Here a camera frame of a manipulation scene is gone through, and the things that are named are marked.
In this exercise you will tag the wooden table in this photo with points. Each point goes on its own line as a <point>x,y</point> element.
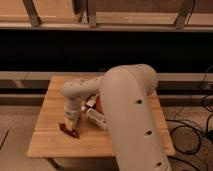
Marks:
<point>48,141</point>

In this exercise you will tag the orange bowl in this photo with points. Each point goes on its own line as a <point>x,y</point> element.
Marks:
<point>98,105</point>

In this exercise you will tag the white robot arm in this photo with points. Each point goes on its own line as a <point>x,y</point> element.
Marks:
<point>124,95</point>

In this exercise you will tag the small white bottle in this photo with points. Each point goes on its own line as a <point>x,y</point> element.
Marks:
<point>91,102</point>

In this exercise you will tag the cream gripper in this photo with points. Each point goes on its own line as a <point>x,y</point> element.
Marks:
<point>71,121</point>

